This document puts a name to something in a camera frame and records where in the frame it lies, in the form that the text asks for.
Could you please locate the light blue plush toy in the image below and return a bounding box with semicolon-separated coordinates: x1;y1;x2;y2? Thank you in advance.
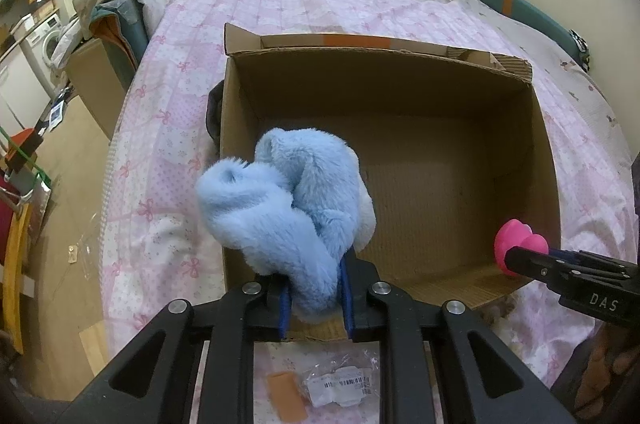
195;127;377;320

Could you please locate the teal and orange folded mat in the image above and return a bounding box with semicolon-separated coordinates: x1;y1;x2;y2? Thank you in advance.
90;0;151;72

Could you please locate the pink rubber toy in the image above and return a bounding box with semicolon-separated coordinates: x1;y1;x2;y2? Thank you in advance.
494;219;549;277

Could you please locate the teal mat with orange band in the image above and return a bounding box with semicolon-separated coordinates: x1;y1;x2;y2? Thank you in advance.
456;0;591;70

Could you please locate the tan sponge piece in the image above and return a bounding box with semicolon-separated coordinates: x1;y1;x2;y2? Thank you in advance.
266;371;307;423

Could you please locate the clear plastic packet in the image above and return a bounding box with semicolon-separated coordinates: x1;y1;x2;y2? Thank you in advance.
300;351;374;409

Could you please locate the white washing machine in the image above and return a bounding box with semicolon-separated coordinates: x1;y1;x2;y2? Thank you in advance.
30;16;64;70

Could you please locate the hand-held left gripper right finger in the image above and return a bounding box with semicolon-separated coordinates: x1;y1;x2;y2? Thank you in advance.
339;254;576;424

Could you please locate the person's right hand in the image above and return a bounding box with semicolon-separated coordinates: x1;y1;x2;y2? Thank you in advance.
590;326;640;411

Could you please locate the black and white strap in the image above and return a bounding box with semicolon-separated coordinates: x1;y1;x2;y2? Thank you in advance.
569;30;592;71

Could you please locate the dark grey cloth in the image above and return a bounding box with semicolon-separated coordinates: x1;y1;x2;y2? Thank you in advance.
206;81;226;151

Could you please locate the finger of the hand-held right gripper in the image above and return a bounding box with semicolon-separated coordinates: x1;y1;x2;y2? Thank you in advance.
504;246;640;305

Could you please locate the yellow curved board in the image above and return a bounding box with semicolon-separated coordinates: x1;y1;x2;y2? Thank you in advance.
3;204;32;355

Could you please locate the red bag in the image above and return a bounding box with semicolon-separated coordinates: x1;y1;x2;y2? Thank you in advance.
0;174;16;266

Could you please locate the white kitchen cabinet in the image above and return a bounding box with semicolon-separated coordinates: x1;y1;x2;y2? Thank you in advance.
0;49;32;130

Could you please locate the brown cardboard box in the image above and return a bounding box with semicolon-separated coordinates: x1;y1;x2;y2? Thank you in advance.
218;23;562;345
66;35;129;140

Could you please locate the closed brown cardboard box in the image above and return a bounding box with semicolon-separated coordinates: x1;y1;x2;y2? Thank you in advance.
66;35;129;140

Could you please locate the pink patchwork bow blanket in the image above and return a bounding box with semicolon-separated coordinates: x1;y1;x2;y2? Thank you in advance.
100;0;638;424

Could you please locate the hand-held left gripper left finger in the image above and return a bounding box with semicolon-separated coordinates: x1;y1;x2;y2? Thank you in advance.
75;279;292;424

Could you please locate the orange and black box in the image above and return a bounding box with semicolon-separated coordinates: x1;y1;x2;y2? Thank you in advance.
11;129;44;156

